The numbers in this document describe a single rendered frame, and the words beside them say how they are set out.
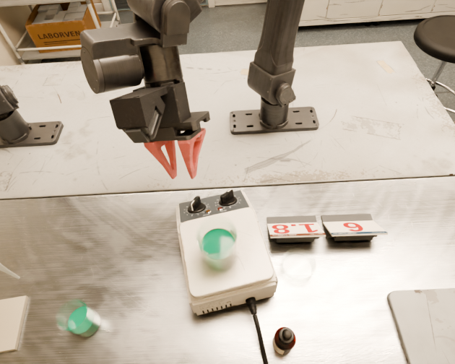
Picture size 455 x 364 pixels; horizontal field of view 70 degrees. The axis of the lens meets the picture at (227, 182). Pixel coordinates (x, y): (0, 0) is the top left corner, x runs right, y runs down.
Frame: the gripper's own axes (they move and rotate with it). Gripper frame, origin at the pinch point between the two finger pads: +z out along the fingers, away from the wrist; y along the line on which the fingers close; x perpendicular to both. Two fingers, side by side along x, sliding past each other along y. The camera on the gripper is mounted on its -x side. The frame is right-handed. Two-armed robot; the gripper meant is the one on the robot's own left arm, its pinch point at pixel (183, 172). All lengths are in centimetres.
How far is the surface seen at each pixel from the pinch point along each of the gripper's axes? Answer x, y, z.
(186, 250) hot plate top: -9.2, 3.0, 8.5
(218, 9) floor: 273, -79, -44
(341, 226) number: 6.8, 24.6, 13.2
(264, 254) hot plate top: -6.8, 14.0, 9.9
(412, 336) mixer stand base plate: -5.7, 34.1, 23.2
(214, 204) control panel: 2.4, 3.4, 7.1
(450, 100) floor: 199, 93, 36
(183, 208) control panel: 1.0, -1.9, 7.3
